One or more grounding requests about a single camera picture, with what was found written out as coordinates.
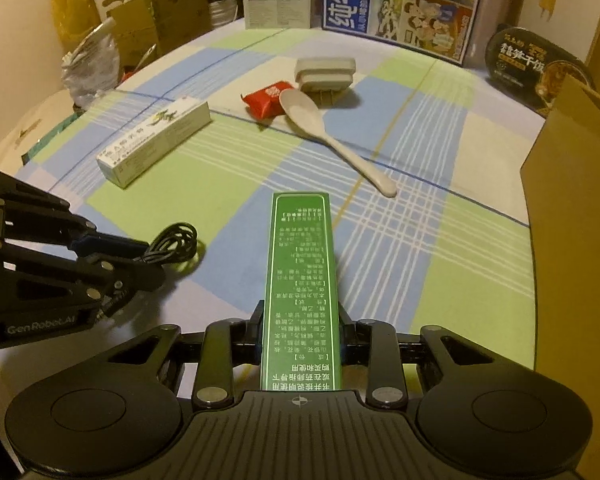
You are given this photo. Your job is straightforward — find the checked cloth desktop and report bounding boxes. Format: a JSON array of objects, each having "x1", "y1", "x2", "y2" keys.
[{"x1": 0, "y1": 25, "x2": 546, "y2": 480}]

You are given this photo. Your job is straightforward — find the blue milk carton box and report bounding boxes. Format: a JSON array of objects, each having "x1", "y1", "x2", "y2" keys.
[{"x1": 322, "y1": 0, "x2": 487, "y2": 66}]

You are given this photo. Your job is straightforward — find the cream plastic spoon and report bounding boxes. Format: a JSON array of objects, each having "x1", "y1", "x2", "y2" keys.
[{"x1": 279, "y1": 89, "x2": 398, "y2": 199}]

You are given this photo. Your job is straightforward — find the red snack packet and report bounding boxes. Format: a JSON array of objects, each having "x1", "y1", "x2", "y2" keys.
[{"x1": 241, "y1": 81, "x2": 294, "y2": 120}]

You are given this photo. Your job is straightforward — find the white plug night light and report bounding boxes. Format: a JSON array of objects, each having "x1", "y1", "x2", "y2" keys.
[{"x1": 294, "y1": 56, "x2": 357, "y2": 109}]

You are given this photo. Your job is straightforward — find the black instant rice bowl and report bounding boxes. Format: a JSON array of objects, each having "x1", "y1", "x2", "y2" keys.
[{"x1": 485, "y1": 24, "x2": 596, "y2": 119}]

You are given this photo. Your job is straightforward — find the white medicine box leaf print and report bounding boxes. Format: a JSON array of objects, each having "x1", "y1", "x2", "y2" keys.
[{"x1": 96, "y1": 100, "x2": 212, "y2": 190}]

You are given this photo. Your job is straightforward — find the white woven bag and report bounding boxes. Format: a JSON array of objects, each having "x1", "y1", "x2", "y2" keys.
[{"x1": 207, "y1": 0, "x2": 246, "y2": 29}]

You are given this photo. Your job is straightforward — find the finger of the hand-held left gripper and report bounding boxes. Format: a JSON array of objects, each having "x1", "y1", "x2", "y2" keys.
[
  {"x1": 0, "y1": 162, "x2": 152, "y2": 262},
  {"x1": 0, "y1": 242, "x2": 167, "y2": 321}
]

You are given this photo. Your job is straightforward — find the black cable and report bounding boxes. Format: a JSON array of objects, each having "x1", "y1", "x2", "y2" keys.
[{"x1": 132, "y1": 224, "x2": 204, "y2": 275}]

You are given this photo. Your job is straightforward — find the green medicine box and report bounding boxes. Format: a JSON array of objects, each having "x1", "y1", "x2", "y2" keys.
[{"x1": 259, "y1": 191, "x2": 342, "y2": 392}]

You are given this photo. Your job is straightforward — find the crumpled clear plastic bag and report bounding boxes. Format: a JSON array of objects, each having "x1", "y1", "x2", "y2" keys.
[{"x1": 61, "y1": 17, "x2": 124, "y2": 112}]

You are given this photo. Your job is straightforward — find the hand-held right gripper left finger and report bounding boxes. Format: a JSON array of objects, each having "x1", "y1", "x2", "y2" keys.
[{"x1": 95, "y1": 301, "x2": 266, "y2": 411}]

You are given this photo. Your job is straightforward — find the yellow plastic bag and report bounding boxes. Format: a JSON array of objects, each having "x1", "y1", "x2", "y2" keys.
[{"x1": 51, "y1": 0, "x2": 104, "y2": 54}]

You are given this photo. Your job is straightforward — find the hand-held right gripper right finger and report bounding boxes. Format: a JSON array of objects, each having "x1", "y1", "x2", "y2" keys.
[{"x1": 337, "y1": 305, "x2": 501, "y2": 411}]

